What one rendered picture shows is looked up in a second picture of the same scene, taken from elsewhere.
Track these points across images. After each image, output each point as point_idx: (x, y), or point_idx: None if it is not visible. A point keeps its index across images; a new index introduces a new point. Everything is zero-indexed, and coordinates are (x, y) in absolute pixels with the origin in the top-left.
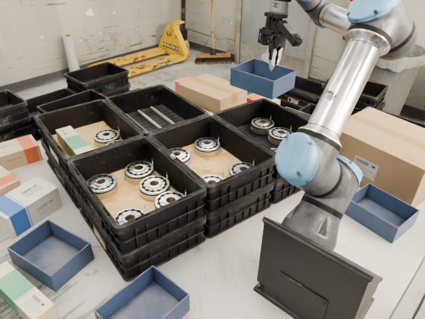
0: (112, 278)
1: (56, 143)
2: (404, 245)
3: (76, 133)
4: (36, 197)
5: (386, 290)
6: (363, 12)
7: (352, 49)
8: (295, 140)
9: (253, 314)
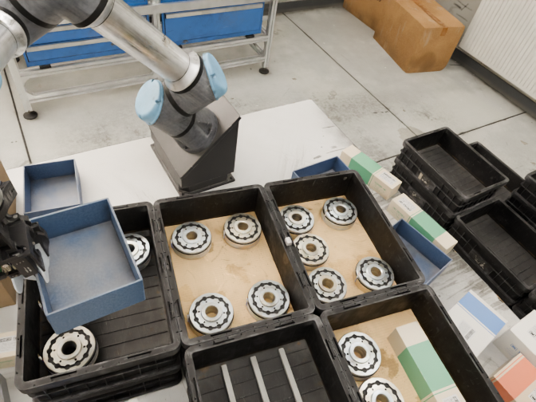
0: None
1: (455, 332)
2: None
3: (437, 396)
4: (451, 317)
5: (132, 148)
6: None
7: (124, 3)
8: (212, 65)
9: (244, 167)
